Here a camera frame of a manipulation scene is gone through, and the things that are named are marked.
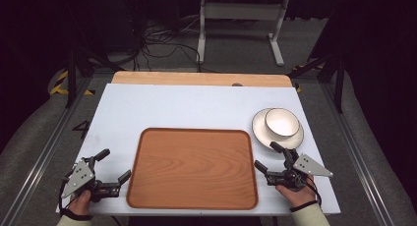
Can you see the person's right hand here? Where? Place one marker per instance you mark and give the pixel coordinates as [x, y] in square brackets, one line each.
[297, 196]

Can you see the yellow black hazard tape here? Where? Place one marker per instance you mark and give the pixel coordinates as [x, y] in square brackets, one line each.
[60, 85]

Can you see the aluminium floor rail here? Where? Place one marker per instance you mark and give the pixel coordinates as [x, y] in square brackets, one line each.
[42, 157]
[357, 157]

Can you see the white plate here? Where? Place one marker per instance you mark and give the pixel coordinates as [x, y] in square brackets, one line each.
[260, 131]

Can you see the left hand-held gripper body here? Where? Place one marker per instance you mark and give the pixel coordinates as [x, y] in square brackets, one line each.
[78, 177]

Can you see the person's left hand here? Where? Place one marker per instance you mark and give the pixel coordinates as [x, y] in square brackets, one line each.
[80, 203]

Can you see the white metal stand frame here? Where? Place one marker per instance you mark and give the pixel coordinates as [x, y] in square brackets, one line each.
[242, 11]

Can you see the white bowl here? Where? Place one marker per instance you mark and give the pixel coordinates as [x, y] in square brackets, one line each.
[282, 123]

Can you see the white table cover board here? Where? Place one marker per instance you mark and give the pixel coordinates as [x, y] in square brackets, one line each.
[183, 104]

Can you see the black tripod stand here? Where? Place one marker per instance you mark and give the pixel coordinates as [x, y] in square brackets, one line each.
[71, 78]
[339, 85]

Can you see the wooden tray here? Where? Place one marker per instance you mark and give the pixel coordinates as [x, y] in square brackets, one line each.
[193, 168]

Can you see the dark round table grommet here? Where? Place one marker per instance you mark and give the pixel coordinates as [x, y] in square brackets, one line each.
[236, 84]

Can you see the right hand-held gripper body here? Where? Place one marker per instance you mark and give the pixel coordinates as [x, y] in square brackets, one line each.
[296, 172]

